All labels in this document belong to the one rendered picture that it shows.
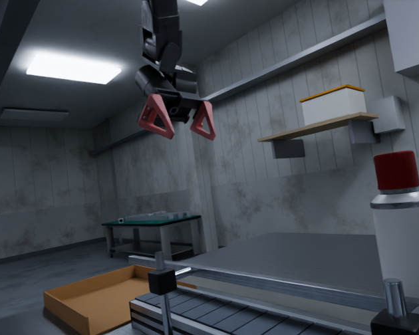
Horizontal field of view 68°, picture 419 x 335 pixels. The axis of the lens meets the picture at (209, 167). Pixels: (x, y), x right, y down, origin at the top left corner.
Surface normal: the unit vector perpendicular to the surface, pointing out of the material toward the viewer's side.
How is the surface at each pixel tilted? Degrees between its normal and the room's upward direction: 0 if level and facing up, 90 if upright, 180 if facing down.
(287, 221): 90
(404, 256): 90
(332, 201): 90
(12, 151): 90
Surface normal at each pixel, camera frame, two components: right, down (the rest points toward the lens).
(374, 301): -0.74, 0.05
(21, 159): 0.66, -0.14
